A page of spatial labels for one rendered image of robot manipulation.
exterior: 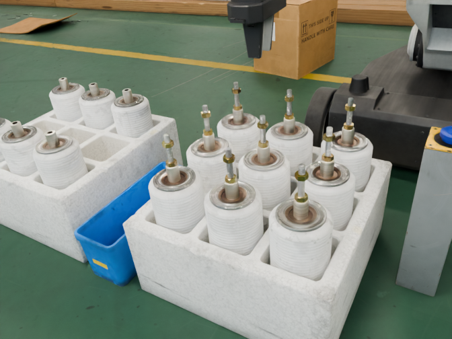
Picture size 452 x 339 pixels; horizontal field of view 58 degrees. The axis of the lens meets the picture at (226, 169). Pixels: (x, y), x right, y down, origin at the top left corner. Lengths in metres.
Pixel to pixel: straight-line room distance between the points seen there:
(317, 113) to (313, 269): 0.56
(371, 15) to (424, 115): 1.54
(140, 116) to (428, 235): 0.69
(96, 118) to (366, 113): 0.69
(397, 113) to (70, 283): 0.85
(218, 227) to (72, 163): 0.39
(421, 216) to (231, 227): 0.33
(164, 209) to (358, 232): 0.33
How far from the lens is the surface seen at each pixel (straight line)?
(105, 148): 1.11
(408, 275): 0.86
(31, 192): 0.96
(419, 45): 1.24
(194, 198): 0.70
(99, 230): 0.93
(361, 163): 0.79
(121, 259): 0.86
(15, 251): 1.11
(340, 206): 0.70
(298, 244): 0.60
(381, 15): 2.56
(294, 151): 0.81
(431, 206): 0.75
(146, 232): 0.74
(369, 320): 0.83
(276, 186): 0.73
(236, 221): 0.64
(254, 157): 0.76
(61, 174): 0.92
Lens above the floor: 0.65
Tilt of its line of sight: 33 degrees down
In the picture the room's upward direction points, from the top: 6 degrees counter-clockwise
